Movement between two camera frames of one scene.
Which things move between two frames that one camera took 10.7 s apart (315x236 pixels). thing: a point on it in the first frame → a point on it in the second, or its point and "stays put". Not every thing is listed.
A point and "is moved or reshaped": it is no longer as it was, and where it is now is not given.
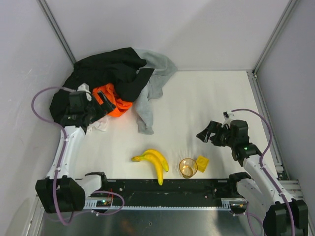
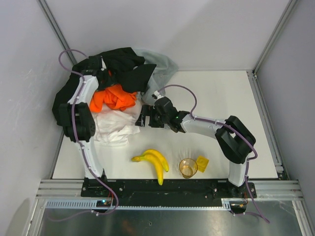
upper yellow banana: (159, 156) stays put
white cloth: (101, 124) is moved or reshaped
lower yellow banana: (159, 170) stays put
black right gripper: (214, 133) → (148, 116)
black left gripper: (97, 108) → (107, 80)
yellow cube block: (202, 162) stays put
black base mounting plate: (169, 189) stays put
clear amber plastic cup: (188, 167) stays put
